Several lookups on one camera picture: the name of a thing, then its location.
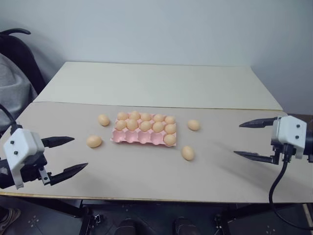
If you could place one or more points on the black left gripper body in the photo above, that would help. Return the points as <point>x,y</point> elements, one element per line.
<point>31,169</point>

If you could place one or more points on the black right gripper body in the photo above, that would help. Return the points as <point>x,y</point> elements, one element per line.
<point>277,151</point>

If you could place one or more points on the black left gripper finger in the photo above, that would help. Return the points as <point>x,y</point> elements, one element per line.
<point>66,172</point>
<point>57,141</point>

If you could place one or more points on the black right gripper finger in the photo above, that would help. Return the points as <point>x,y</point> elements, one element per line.
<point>259,157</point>
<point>261,122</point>

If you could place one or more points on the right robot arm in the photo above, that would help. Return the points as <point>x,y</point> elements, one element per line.
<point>308,142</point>

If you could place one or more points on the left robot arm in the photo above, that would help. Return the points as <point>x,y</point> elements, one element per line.
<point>6,177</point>

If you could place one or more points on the pink egg tray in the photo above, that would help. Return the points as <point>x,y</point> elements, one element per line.
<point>133,138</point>

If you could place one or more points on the tan egg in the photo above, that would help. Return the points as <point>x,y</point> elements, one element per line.
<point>169,139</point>
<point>134,114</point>
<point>122,115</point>
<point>146,116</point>
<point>194,124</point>
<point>187,152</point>
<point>170,119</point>
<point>132,124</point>
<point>94,141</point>
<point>170,128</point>
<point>158,127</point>
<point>103,120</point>
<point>145,125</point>
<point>159,117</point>
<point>121,125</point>

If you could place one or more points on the brown shoe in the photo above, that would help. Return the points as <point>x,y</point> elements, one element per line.
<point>9,218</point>

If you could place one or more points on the person in grey clothing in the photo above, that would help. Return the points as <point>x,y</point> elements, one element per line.
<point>12,83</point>

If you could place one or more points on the dark rounded shape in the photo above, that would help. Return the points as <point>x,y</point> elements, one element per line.
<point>184,226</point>
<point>132,227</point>

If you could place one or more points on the black office chair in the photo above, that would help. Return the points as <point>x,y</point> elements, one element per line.
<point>27,56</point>

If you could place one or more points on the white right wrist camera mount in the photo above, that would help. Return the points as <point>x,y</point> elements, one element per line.
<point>291,133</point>

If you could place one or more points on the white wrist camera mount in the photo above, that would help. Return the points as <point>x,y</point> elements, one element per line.
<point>23,147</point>
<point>291,133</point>

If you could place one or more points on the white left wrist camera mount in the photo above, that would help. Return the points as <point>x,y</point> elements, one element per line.
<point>23,147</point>

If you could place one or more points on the black table frame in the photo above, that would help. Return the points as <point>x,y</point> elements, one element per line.
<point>68,208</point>

